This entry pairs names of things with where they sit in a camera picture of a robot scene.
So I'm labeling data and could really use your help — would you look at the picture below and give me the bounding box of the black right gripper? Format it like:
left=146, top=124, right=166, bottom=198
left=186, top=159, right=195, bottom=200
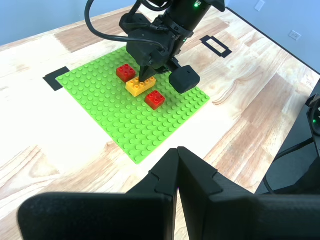
left=126, top=24, right=201, bottom=95

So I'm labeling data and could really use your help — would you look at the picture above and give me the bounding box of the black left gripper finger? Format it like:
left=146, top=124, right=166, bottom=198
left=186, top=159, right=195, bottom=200
left=17, top=148, right=180, bottom=240
left=177, top=146, right=320, bottom=240

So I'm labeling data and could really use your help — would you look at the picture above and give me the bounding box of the yellow toy brick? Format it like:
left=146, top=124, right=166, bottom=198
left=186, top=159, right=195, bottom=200
left=125, top=76, right=157, bottom=98

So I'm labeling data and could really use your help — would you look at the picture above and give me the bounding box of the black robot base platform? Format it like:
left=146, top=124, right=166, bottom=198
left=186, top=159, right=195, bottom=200
left=254, top=74, right=320, bottom=196

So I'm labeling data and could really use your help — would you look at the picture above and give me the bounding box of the red toy brick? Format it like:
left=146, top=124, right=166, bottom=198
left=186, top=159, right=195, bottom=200
left=115, top=63, right=137, bottom=83
left=144, top=89, right=166, bottom=110

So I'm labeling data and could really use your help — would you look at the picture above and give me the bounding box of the green studded baseplate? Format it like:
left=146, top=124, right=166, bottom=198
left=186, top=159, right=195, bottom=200
left=55, top=46, right=211, bottom=165

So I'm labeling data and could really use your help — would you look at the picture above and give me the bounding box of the black tape rectangle outline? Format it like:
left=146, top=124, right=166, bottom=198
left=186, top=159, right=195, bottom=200
left=199, top=35, right=233, bottom=59

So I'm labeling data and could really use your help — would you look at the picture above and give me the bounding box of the black tape corner mark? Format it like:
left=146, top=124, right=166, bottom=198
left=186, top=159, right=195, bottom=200
left=42, top=66, right=71, bottom=93

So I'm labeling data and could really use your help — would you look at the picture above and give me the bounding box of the thick black looping cable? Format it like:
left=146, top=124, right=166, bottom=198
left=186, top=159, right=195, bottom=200
left=84, top=0, right=166, bottom=53

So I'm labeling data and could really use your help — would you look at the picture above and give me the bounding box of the black cable on platform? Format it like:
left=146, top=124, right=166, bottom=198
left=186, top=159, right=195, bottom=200
left=264, top=137, right=316, bottom=195

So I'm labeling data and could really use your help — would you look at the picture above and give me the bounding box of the white wall outlet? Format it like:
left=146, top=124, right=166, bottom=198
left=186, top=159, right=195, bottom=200
left=288, top=29, right=302, bottom=41

